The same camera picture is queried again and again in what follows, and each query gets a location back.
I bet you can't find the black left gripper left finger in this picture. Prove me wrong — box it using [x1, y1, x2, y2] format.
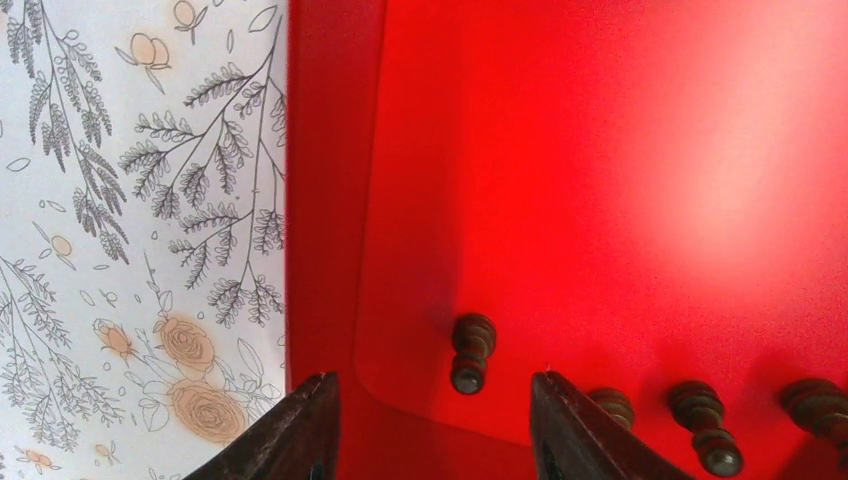
[186, 372, 340, 480]

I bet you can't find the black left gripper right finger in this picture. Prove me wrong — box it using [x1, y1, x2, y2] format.
[530, 371, 690, 480]

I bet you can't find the dark chess pawn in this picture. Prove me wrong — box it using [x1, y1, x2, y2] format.
[450, 312, 497, 395]
[587, 388, 635, 430]

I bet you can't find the red plastic tray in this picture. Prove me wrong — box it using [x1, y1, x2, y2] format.
[287, 1, 847, 479]

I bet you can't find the floral patterned table mat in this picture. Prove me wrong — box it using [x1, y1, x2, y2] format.
[1, 1, 289, 479]

